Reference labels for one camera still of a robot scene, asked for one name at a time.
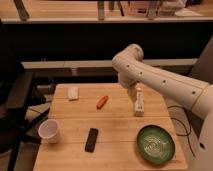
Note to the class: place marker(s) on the white paper cup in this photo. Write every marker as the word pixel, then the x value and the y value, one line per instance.
pixel 49 131

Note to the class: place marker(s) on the white sponge block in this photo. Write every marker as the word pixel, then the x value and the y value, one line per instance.
pixel 72 93

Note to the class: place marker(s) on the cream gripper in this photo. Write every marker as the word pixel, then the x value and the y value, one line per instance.
pixel 132 93

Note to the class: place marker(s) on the black office chair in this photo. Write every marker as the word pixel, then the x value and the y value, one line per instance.
pixel 18 91

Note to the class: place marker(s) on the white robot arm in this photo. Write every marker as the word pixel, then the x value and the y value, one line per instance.
pixel 193 94

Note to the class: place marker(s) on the green patterned plate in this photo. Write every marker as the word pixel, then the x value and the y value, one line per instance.
pixel 155 145

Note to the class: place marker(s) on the black remote control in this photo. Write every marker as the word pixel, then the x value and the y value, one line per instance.
pixel 91 140

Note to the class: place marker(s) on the white tube bottle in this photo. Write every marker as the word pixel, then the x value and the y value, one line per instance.
pixel 139 103

